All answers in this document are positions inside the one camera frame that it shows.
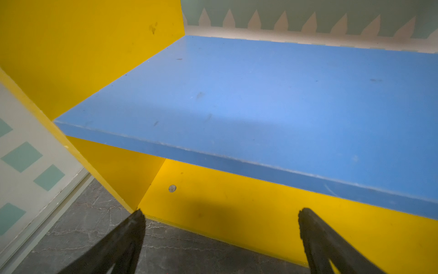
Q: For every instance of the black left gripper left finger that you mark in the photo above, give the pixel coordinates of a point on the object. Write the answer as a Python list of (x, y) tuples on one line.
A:
[(118, 252)]

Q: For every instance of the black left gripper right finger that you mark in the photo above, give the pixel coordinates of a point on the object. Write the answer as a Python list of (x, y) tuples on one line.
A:
[(327, 250)]

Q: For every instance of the yellow rack with coloured shelves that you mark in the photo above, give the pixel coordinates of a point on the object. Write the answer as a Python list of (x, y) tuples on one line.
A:
[(231, 119)]

